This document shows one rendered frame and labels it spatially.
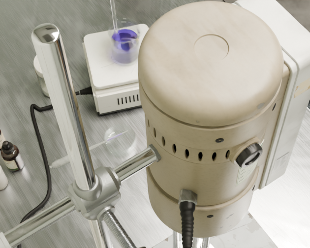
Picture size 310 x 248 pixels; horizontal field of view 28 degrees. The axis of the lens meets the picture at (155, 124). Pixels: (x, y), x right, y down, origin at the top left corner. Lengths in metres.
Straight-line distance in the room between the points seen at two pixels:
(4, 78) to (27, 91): 0.06
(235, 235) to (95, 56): 0.39
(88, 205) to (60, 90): 0.14
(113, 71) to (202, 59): 0.66
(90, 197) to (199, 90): 0.12
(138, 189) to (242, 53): 0.65
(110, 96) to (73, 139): 0.69
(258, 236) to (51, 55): 0.74
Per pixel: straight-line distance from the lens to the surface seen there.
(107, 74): 1.07
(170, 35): 0.43
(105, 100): 1.08
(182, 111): 0.41
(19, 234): 0.47
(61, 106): 0.36
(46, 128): 1.13
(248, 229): 1.02
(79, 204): 0.47
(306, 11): 1.82
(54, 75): 0.34
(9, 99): 1.18
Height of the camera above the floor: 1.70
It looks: 59 degrees down
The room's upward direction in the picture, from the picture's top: 3 degrees counter-clockwise
